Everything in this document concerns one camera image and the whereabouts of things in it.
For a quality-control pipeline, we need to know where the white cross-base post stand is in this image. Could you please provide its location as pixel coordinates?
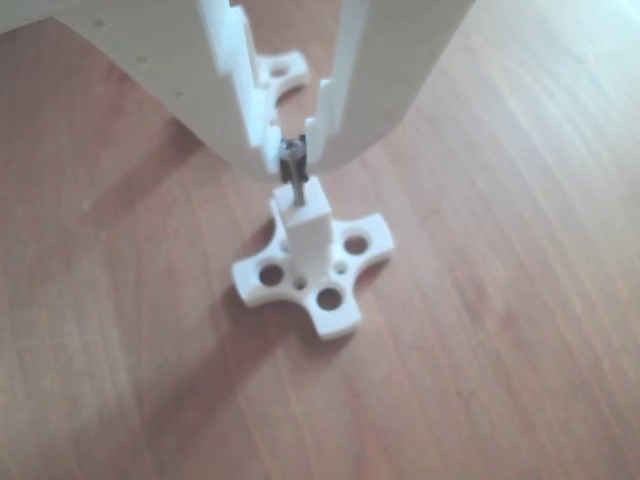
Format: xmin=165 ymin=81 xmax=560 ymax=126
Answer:
xmin=231 ymin=179 xmax=398 ymax=342
xmin=251 ymin=48 xmax=312 ymax=126

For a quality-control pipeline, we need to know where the small metal screw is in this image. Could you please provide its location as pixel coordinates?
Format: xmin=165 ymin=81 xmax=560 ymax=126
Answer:
xmin=279 ymin=137 xmax=307 ymax=207

